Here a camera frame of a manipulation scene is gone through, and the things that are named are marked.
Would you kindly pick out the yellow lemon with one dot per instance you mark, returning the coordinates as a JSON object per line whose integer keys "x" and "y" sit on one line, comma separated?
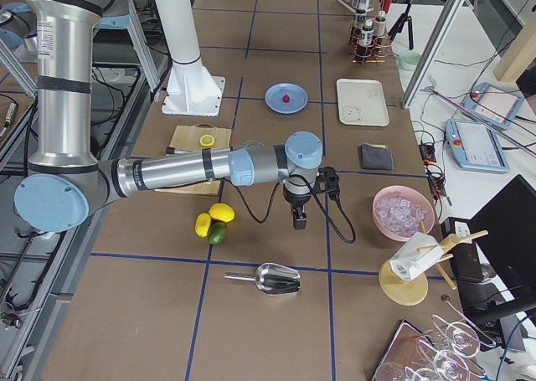
{"x": 202, "y": 225}
{"x": 222, "y": 212}

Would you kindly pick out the blue round plate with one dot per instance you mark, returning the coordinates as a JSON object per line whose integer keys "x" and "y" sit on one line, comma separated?
{"x": 274, "y": 95}

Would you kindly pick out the cream bear tray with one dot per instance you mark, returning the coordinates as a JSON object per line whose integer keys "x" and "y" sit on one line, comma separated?
{"x": 361, "y": 103}

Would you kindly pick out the half lemon slice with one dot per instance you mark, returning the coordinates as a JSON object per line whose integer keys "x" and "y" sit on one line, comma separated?
{"x": 207, "y": 141}

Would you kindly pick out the green lime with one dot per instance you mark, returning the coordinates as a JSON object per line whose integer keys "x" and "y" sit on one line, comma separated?
{"x": 217, "y": 233}

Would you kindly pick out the green bowl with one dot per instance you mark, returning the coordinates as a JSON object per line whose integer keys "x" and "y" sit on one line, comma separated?
{"x": 408, "y": 60}

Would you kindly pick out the wooden paper towel stand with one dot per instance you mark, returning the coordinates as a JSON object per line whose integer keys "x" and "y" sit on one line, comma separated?
{"x": 402, "y": 277}

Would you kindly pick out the copper wire bottle rack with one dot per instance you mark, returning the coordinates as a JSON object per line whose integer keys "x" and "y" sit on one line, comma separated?
{"x": 376, "y": 53}

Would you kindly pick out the blue teach pendant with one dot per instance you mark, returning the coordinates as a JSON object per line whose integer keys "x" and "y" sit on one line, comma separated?
{"x": 493, "y": 104}
{"x": 474, "y": 147}

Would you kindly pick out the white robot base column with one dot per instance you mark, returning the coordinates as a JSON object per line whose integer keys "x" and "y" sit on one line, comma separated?
{"x": 191, "y": 89}

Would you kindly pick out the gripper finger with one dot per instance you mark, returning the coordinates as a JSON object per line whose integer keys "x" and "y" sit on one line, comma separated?
{"x": 299, "y": 220}

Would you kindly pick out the black tripod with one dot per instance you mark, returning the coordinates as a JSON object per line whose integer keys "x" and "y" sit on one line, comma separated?
{"x": 404, "y": 19}

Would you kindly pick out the wooden cutting board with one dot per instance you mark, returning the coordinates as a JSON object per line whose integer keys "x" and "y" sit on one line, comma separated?
{"x": 187, "y": 137}

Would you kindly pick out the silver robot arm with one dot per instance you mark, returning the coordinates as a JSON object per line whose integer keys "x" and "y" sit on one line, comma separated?
{"x": 66, "y": 183}

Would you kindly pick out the dark drink bottle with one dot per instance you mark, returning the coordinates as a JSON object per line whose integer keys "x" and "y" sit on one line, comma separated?
{"x": 360, "y": 18}
{"x": 366, "y": 34}
{"x": 379, "y": 24}

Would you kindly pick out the pink bowl with ice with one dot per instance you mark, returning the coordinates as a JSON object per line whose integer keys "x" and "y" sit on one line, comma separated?
{"x": 399, "y": 212}

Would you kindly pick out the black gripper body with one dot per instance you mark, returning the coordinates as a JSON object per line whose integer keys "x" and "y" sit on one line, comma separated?
{"x": 296, "y": 200}

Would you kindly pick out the metal scoop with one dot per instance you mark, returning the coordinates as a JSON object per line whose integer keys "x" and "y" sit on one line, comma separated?
{"x": 272, "y": 279}

